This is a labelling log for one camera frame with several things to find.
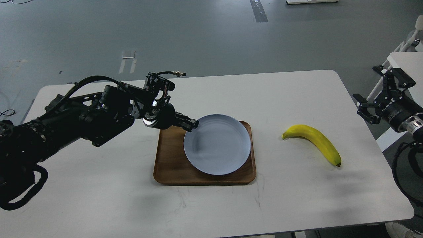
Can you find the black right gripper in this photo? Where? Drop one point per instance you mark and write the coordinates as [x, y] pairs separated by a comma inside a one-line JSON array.
[[401, 113]]

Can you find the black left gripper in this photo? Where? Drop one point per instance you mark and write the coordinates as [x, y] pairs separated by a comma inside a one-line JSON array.
[[168, 117]]

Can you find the light blue round plate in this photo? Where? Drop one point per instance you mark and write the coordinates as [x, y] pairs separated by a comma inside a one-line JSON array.
[[219, 145]]

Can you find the yellow banana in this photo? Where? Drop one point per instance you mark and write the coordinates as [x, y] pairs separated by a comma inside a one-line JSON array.
[[318, 139]]

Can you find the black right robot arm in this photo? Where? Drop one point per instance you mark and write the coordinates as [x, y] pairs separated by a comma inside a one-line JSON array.
[[415, 148]]

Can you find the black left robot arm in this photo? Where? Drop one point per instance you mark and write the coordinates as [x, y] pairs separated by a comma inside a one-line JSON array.
[[97, 109]]

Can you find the white side table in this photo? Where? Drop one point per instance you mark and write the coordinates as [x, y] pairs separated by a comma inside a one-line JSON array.
[[412, 64]]

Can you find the brown wooden tray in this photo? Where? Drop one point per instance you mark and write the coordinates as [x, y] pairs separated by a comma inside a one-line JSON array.
[[173, 168]]

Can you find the white board on floor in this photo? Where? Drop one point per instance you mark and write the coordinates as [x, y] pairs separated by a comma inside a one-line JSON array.
[[298, 2]]

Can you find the white shoe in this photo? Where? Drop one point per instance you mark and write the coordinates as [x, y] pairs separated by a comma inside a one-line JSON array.
[[397, 230]]

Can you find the white chair frame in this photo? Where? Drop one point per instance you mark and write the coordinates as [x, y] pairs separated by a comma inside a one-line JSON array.
[[411, 41]]

